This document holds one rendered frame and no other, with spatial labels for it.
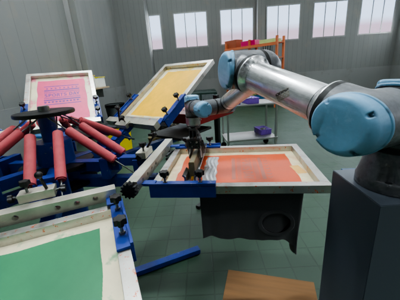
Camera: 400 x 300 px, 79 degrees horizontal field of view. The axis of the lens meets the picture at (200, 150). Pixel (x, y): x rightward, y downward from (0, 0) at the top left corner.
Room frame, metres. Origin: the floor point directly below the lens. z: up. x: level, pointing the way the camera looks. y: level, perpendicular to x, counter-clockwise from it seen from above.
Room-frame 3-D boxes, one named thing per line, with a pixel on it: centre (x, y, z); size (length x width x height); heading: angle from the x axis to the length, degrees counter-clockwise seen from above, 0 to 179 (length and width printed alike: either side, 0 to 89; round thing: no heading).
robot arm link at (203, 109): (1.16, -0.03, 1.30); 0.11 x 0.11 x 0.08; 23
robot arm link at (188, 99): (1.24, 0.02, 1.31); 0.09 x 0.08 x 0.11; 23
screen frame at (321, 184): (1.23, -0.19, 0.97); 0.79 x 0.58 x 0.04; 82
